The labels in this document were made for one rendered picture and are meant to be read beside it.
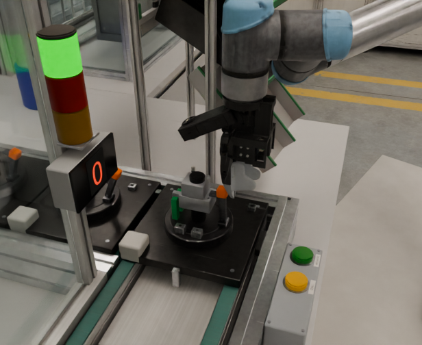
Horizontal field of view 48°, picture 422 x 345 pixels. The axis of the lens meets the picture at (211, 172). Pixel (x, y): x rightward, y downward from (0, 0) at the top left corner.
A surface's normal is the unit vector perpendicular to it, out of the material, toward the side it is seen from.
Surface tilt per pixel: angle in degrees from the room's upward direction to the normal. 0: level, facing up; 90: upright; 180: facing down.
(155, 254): 0
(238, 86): 90
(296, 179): 0
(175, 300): 0
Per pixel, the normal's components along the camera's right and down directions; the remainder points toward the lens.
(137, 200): 0.00, -0.83
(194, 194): -0.31, 0.53
